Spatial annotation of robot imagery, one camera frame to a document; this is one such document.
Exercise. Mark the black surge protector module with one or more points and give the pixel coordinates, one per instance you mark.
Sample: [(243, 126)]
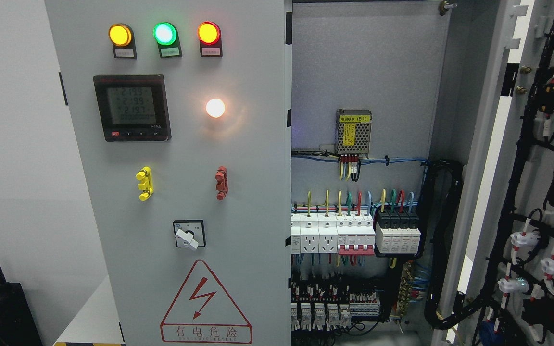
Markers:
[(397, 234)]

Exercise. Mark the relay and terminal row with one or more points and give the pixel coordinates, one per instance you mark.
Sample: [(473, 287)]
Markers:
[(325, 305)]

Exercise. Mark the yellow terminal post block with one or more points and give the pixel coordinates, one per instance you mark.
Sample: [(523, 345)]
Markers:
[(144, 177)]

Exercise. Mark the green indicator light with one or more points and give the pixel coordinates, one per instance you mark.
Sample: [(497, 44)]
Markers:
[(164, 33)]

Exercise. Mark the grey cabinet door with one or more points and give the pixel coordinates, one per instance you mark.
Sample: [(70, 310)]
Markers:
[(510, 295), (246, 232)]

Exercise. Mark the white rotary selector switch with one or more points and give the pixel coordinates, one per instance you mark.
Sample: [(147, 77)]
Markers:
[(189, 233)]

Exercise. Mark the red terminal post block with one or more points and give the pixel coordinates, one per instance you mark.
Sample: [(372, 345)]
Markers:
[(221, 183)]

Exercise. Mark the black digital power meter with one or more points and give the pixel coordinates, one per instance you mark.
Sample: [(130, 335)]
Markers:
[(133, 107)]

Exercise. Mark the red triangle warning sticker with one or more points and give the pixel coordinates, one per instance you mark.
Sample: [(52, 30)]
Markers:
[(203, 311)]

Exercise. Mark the white glowing indicator light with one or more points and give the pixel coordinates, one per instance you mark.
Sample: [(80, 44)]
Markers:
[(215, 108)]

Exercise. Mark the metal mesh power supply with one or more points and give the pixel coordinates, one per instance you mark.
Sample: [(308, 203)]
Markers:
[(353, 132)]

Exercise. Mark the white socket and breaker row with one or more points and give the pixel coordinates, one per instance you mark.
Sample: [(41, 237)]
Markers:
[(332, 233)]

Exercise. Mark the black box on left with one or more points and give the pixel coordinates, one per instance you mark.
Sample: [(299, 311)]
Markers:
[(17, 326)]

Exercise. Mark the red indicator light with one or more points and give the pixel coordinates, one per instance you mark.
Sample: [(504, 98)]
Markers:
[(209, 33)]

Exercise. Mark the yellow indicator light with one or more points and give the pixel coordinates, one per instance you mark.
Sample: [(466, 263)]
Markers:
[(120, 35)]

